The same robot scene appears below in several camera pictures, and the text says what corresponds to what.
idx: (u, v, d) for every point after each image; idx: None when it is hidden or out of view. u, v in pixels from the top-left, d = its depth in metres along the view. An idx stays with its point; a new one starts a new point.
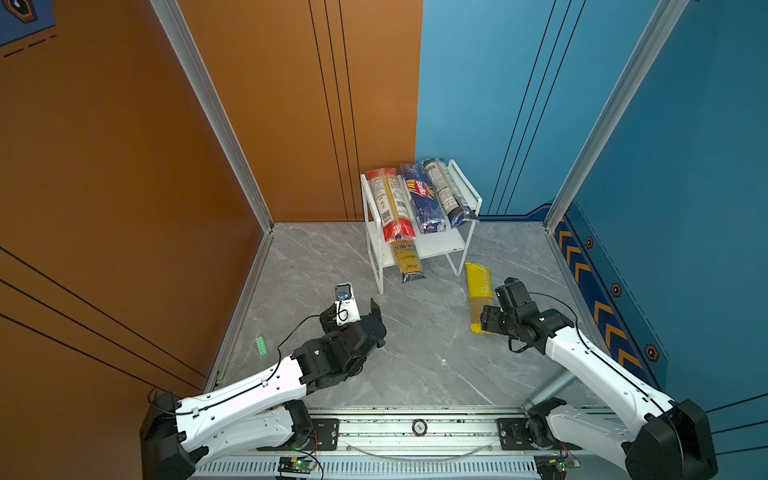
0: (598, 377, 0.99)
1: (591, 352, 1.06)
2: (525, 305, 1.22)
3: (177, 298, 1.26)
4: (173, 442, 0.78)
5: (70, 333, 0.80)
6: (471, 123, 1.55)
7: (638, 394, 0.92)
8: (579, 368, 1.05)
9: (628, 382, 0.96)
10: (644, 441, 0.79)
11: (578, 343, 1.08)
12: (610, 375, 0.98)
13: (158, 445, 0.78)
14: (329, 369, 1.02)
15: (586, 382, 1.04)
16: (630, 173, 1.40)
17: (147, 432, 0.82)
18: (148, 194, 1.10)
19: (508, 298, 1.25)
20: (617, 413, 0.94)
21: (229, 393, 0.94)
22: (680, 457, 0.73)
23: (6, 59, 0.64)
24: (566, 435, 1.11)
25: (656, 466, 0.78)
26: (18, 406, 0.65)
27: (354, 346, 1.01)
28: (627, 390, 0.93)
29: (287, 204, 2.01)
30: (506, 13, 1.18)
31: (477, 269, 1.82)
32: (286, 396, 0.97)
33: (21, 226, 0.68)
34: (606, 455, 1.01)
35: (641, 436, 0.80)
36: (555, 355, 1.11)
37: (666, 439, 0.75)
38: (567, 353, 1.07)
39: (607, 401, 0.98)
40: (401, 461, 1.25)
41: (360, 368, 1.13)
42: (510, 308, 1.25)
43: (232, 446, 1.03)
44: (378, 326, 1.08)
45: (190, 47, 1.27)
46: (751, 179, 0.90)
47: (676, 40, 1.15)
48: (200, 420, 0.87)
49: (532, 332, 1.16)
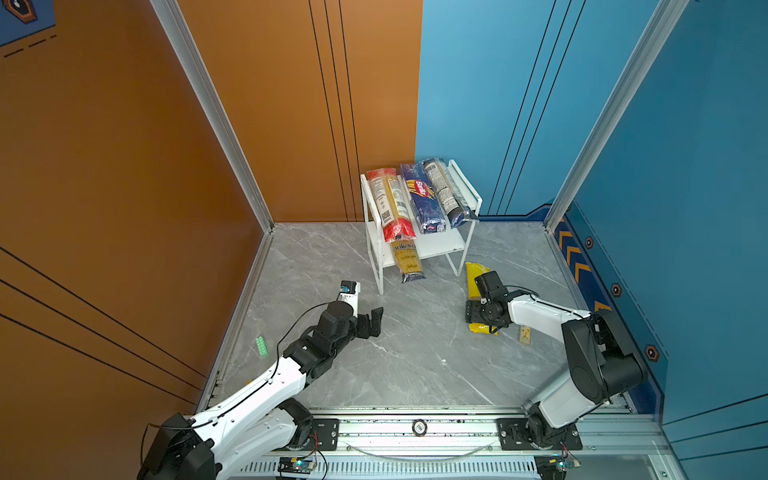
0: (537, 311, 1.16)
1: (537, 300, 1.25)
2: (497, 289, 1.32)
3: (176, 298, 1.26)
4: (203, 452, 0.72)
5: (72, 334, 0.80)
6: (472, 122, 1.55)
7: (567, 313, 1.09)
8: (525, 314, 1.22)
9: (560, 308, 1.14)
10: (568, 343, 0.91)
11: (528, 298, 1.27)
12: (548, 307, 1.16)
13: (184, 462, 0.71)
14: (317, 358, 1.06)
15: (536, 326, 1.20)
16: (630, 173, 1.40)
17: (158, 464, 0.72)
18: (148, 193, 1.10)
19: (483, 285, 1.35)
20: (558, 337, 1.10)
21: (240, 397, 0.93)
22: (588, 341, 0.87)
23: (6, 59, 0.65)
24: (558, 417, 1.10)
25: (576, 359, 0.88)
26: (19, 404, 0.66)
27: (330, 331, 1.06)
28: (559, 312, 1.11)
29: (287, 204, 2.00)
30: (505, 14, 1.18)
31: (477, 269, 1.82)
32: (293, 388, 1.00)
33: (22, 227, 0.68)
34: (584, 406, 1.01)
35: (565, 337, 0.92)
36: (513, 316, 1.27)
37: (580, 332, 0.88)
38: (518, 307, 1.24)
39: (552, 332, 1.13)
40: (401, 462, 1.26)
41: (347, 340, 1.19)
42: (483, 293, 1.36)
43: (242, 456, 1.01)
44: (342, 305, 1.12)
45: (190, 48, 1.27)
46: (751, 177, 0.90)
47: (675, 38, 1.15)
48: (221, 426, 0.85)
49: (499, 306, 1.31)
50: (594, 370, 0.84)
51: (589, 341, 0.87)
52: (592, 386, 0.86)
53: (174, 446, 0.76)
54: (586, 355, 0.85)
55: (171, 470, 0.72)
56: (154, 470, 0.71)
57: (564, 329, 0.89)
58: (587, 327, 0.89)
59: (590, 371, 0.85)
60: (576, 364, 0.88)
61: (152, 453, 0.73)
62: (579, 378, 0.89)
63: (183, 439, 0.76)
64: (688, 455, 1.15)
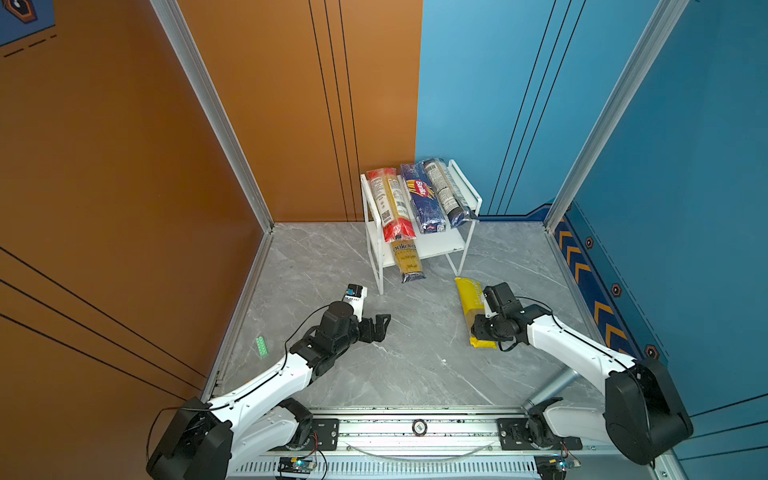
0: (570, 350, 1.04)
1: (565, 331, 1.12)
2: (509, 303, 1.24)
3: (176, 298, 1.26)
4: (221, 431, 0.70)
5: (72, 334, 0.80)
6: (473, 122, 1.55)
7: (604, 357, 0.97)
8: (553, 346, 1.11)
9: (596, 349, 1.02)
10: (611, 399, 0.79)
11: (553, 325, 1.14)
12: (580, 345, 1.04)
13: (203, 441, 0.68)
14: (320, 356, 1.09)
15: (562, 358, 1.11)
16: (630, 173, 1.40)
17: (171, 450, 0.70)
18: (149, 195, 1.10)
19: (493, 298, 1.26)
20: (592, 380, 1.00)
21: (252, 386, 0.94)
22: (640, 405, 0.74)
23: (6, 59, 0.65)
24: (563, 423, 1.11)
25: (625, 422, 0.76)
26: (19, 403, 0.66)
27: (333, 330, 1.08)
28: (595, 355, 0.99)
29: (287, 204, 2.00)
30: (504, 14, 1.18)
31: (468, 283, 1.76)
32: (299, 382, 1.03)
33: (19, 225, 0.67)
34: (596, 432, 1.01)
35: (607, 392, 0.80)
36: (533, 340, 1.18)
37: (629, 393, 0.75)
38: (540, 334, 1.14)
39: (583, 371, 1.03)
40: (401, 462, 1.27)
41: (348, 342, 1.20)
42: (494, 307, 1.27)
43: (250, 447, 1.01)
44: (344, 305, 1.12)
45: (189, 46, 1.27)
46: (753, 176, 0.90)
47: (676, 39, 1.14)
48: (238, 410, 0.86)
49: (515, 325, 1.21)
50: (643, 437, 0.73)
51: (638, 401, 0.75)
52: (636, 447, 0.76)
53: (185, 434, 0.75)
54: (635, 421, 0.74)
55: (184, 456, 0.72)
56: (168, 455, 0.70)
57: (611, 387, 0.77)
58: (636, 385, 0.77)
59: (636, 432, 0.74)
60: (615, 421, 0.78)
61: (165, 438, 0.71)
62: (626, 439, 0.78)
63: (197, 424, 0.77)
64: (688, 455, 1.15)
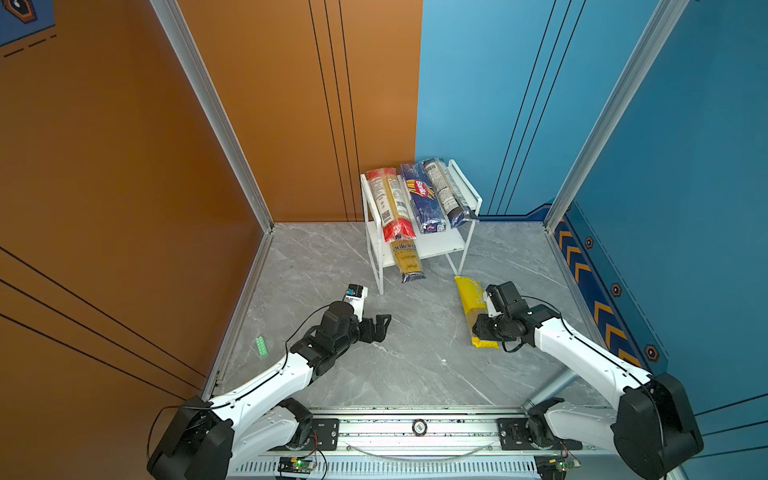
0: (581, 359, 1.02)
1: (575, 338, 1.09)
2: (515, 303, 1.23)
3: (176, 299, 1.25)
4: (222, 429, 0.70)
5: (73, 334, 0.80)
6: (472, 122, 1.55)
7: (618, 370, 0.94)
8: (563, 353, 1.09)
9: (609, 360, 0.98)
10: (622, 416, 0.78)
11: (563, 331, 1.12)
12: (592, 356, 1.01)
13: (204, 440, 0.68)
14: (321, 355, 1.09)
15: (570, 365, 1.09)
16: (630, 173, 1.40)
17: (172, 448, 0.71)
18: (148, 195, 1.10)
19: (499, 298, 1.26)
20: (602, 392, 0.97)
21: (253, 385, 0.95)
22: (655, 427, 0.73)
23: (6, 59, 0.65)
24: (564, 424, 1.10)
25: (636, 439, 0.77)
26: (19, 402, 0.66)
27: (333, 330, 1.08)
28: (607, 367, 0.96)
29: (287, 204, 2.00)
30: (504, 14, 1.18)
31: (468, 283, 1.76)
32: (299, 382, 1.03)
33: (19, 226, 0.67)
34: (595, 435, 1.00)
35: (620, 409, 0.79)
36: (541, 345, 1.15)
37: (643, 413, 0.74)
38: (549, 339, 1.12)
39: (593, 382, 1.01)
40: (401, 462, 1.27)
41: (349, 342, 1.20)
42: (500, 307, 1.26)
43: (250, 447, 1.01)
44: (344, 305, 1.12)
45: (189, 45, 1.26)
46: (753, 176, 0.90)
47: (676, 39, 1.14)
48: (239, 409, 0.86)
49: (521, 326, 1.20)
50: (654, 455, 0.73)
51: (652, 421, 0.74)
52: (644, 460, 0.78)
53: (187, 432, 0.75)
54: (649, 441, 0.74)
55: (185, 454, 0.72)
56: (170, 453, 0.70)
57: (624, 406, 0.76)
58: (651, 404, 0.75)
59: (647, 451, 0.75)
60: (624, 435, 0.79)
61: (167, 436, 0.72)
62: (634, 452, 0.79)
63: (198, 423, 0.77)
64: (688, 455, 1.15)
